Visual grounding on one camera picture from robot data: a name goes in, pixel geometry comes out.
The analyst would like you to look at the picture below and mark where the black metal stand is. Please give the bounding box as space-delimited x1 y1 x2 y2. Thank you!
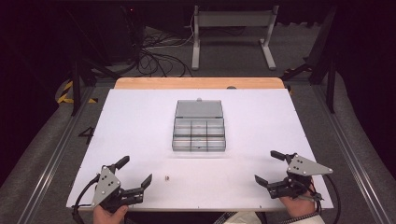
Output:
65 8 123 118
279 6 339 114

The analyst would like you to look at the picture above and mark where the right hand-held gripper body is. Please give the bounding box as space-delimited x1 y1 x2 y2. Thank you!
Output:
266 152 334 200

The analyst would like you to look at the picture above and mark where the person's pale clothing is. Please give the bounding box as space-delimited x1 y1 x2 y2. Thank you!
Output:
214 211 266 224

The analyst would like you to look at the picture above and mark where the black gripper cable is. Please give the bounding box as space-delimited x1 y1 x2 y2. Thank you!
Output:
71 174 101 224
323 174 343 224

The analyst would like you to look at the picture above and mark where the person's left hand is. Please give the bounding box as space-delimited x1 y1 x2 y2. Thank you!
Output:
92 204 130 224

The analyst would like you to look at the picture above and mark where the yellow black floor tape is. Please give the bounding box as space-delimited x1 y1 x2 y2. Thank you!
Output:
55 79 99 105

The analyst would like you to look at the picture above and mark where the person's right hand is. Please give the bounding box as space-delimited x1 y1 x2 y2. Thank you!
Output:
278 177 318 219

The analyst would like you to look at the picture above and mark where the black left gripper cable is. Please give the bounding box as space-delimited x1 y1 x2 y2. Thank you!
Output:
71 174 101 224

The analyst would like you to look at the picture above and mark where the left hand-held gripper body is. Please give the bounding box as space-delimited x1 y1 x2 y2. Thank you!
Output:
92 165 146 215

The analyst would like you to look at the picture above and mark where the clear plastic compartment box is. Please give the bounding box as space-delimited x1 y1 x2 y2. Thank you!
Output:
171 97 228 153

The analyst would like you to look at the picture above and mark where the tangle of black floor cables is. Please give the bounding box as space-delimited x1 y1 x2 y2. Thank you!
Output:
135 26 194 78

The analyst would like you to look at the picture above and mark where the wooden table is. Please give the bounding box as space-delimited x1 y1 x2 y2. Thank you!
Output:
113 77 286 91

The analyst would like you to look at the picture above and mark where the aluminium floor rail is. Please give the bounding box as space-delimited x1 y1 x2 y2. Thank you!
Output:
312 83 390 224
16 85 96 224

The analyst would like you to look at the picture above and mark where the dark box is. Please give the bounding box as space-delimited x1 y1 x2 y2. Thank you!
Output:
90 4 146 65

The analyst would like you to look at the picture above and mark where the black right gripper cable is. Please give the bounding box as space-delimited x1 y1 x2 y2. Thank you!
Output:
323 174 343 224

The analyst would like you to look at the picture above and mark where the grey metal stand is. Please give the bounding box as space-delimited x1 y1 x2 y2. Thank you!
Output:
190 4 280 72

